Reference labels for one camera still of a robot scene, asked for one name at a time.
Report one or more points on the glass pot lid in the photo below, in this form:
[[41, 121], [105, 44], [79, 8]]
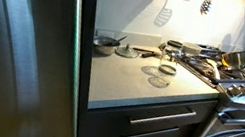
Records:
[[127, 52]]

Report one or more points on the metal mixing bowl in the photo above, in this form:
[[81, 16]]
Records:
[[104, 49]]

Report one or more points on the dark utensil in bowl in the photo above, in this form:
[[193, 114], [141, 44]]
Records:
[[119, 40]]

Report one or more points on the tall clear glass jar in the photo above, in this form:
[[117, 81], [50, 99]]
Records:
[[169, 57]]

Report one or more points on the dark tall cabinet panel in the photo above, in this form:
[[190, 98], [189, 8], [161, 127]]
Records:
[[86, 21]]

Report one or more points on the white frying pan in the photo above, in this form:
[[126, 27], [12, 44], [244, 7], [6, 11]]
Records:
[[191, 49]]

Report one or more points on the wooden spoon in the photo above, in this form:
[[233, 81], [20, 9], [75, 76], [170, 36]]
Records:
[[214, 68]]

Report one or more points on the hanging slotted metal spatula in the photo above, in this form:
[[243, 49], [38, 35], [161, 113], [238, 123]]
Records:
[[205, 6]]

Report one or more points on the stainless steel refrigerator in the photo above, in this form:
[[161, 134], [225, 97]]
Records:
[[12, 59]]

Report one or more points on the shiny steel saucepan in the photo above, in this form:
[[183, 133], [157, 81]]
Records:
[[237, 60]]

